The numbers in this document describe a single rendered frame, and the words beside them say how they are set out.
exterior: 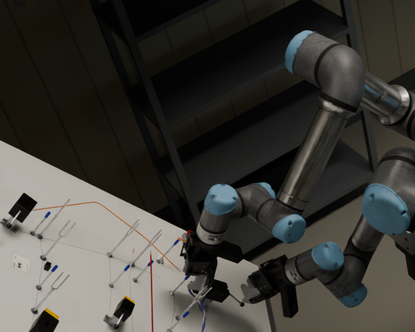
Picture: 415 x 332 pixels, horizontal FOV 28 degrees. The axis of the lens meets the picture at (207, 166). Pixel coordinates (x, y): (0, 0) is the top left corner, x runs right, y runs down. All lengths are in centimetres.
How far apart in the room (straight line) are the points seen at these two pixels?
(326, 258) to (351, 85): 46
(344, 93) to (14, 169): 91
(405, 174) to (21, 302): 92
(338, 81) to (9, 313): 91
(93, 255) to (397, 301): 177
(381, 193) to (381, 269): 194
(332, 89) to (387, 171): 23
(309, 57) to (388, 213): 43
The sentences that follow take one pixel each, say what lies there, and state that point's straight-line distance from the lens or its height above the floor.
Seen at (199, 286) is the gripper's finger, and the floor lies 120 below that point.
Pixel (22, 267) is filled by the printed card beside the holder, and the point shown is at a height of 151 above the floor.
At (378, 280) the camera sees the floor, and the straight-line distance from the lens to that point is 374.
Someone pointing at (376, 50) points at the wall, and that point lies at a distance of 449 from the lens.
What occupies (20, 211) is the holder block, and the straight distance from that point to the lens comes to 204.
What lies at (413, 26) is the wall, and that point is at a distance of 460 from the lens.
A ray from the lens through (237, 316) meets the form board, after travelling 243.
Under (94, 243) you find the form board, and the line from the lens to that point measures 224.
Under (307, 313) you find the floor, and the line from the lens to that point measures 367.
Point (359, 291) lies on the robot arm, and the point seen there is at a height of 112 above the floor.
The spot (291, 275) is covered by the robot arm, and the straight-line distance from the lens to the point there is 220.
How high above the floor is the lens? 277
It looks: 37 degrees down
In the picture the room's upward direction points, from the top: 19 degrees counter-clockwise
